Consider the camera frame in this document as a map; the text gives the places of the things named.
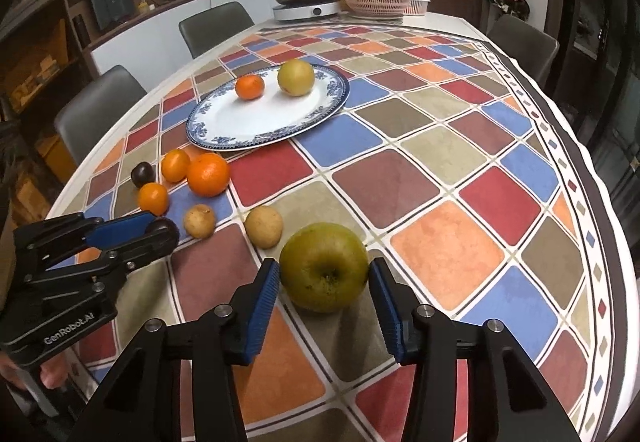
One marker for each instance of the colourful checkered tablecloth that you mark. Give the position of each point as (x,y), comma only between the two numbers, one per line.
(450,157)

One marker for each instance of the black bag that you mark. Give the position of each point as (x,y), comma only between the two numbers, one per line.
(510,2)

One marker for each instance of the dark purple round fruit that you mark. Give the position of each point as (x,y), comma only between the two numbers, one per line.
(141,174)
(167,229)

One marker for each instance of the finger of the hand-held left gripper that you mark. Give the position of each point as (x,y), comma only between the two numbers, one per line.
(120,228)
(127,259)

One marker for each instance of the blue rimmed white plate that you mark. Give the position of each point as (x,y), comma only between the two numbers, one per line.
(270,120)

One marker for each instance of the large green apple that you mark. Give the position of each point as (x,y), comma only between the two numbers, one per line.
(324,267)

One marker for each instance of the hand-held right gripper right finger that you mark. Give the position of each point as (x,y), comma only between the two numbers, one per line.
(384,302)

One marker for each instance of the yellow round pear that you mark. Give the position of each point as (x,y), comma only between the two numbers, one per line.
(296,78)

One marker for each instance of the person's left hand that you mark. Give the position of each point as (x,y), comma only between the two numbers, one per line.
(51,374)

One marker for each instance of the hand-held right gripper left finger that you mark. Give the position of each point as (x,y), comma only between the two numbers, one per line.
(264,294)

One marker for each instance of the pink plastic colander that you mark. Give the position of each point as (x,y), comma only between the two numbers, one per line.
(377,3)

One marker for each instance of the grey dining chair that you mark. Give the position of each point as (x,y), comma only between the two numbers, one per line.
(100,107)
(216,27)
(525,47)

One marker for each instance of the white electric cooking pot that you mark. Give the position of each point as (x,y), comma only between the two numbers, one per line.
(306,2)

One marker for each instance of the large orange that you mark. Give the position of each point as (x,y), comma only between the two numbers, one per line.
(208,175)

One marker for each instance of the small brown round fruit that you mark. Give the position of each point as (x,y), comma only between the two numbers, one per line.
(264,226)
(200,221)

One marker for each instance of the small tangerine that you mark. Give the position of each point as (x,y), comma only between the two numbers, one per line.
(175,165)
(249,87)
(153,198)

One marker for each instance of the black countertop appliance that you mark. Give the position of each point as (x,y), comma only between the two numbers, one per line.
(112,0)

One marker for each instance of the white plastic basket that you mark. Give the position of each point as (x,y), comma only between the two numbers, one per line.
(419,6)

